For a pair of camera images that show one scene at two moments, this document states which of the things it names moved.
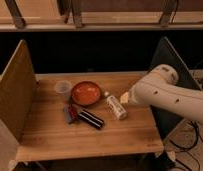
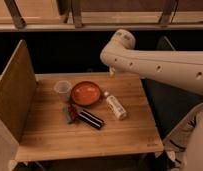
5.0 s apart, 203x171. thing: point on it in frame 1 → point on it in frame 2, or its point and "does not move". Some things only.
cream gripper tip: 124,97 → 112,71
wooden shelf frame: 101,15 does not move
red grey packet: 71,113 does not move
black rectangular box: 91,119 does not move
